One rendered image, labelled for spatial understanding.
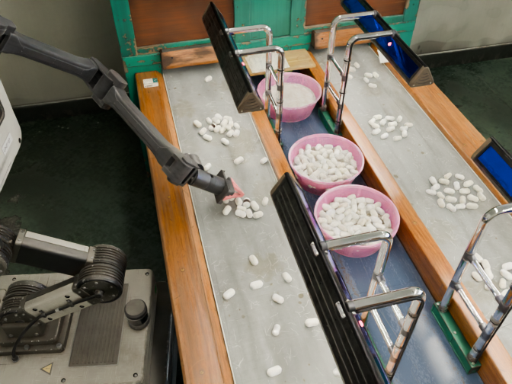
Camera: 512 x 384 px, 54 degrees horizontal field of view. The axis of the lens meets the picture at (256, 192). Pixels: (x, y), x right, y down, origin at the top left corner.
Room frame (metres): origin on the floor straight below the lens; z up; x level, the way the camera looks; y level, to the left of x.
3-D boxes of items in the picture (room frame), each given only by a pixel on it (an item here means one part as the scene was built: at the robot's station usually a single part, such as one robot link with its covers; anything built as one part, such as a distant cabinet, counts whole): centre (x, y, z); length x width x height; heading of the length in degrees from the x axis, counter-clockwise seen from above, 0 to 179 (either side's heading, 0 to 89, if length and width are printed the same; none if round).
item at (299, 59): (1.98, -0.08, 0.77); 0.33 x 0.15 x 0.01; 104
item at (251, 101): (1.54, 0.09, 1.08); 0.62 x 0.08 x 0.07; 14
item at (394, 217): (1.07, -0.32, 0.72); 0.27 x 0.27 x 0.10
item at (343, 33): (2.12, -0.40, 0.83); 0.30 x 0.06 x 0.07; 104
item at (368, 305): (0.61, -0.23, 0.90); 0.20 x 0.19 x 0.45; 14
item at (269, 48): (1.55, 0.01, 0.90); 0.20 x 0.19 x 0.45; 14
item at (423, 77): (1.67, -0.45, 1.08); 0.62 x 0.08 x 0.07; 14
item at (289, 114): (1.77, -0.14, 0.72); 0.27 x 0.27 x 0.10
